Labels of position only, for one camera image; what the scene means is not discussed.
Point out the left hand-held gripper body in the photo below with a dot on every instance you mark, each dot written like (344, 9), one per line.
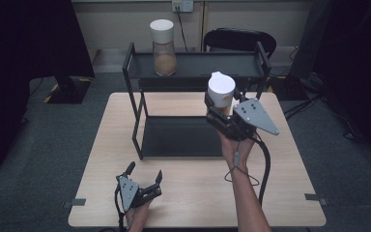
(132, 193)

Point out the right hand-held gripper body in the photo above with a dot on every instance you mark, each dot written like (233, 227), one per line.
(254, 117)

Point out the white-lid jar with orange powder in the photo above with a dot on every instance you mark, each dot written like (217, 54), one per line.
(221, 88)

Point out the black two-tier metal rack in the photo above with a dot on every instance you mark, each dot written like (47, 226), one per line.
(180, 137)

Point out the beige-lid jar with tan powder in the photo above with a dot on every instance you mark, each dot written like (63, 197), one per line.
(163, 48)

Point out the person's left hand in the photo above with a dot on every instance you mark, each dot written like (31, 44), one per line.
(138, 216)

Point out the person's right hand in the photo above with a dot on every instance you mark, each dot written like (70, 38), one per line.
(235, 150)

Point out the black chair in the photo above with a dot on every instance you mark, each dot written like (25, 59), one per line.
(238, 38)

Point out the black stand base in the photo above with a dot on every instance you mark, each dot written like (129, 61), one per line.
(69, 92)

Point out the dark curtain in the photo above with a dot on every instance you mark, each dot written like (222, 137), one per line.
(29, 48)

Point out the grey table edge bracket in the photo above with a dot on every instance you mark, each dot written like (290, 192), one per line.
(75, 203)
(315, 198)

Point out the white wall socket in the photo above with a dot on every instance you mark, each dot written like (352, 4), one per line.
(183, 5)

